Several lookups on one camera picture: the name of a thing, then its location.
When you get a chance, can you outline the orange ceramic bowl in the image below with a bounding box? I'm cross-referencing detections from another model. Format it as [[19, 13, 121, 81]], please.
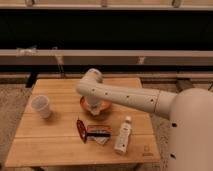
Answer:
[[80, 97, 111, 116]]

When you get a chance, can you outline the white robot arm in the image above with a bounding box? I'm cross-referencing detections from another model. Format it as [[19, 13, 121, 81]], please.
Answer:
[[76, 68, 213, 171]]

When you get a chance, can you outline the red chili pepper toy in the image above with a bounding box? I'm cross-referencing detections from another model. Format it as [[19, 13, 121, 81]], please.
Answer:
[[76, 119, 87, 142]]

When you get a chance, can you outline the small white packet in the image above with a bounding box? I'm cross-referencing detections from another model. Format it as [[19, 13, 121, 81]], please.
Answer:
[[94, 137, 110, 145]]

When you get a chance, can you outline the white plastic bottle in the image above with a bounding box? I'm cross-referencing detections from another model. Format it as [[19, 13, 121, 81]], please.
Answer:
[[114, 116, 132, 154]]

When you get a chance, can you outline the white paper cup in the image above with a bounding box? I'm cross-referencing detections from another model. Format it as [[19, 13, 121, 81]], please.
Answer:
[[31, 95, 51, 119]]

